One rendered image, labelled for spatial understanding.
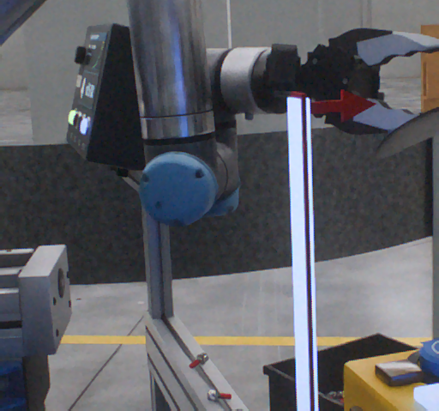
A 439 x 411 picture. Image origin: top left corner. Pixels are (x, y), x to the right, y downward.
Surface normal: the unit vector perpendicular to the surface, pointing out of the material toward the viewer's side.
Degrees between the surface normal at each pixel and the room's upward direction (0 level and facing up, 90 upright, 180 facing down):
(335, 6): 90
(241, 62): 52
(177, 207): 90
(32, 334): 90
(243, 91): 101
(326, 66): 83
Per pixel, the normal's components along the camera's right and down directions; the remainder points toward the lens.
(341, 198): 0.50, 0.15
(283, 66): -0.04, 0.04
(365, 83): 0.83, 0.08
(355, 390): -0.94, 0.09
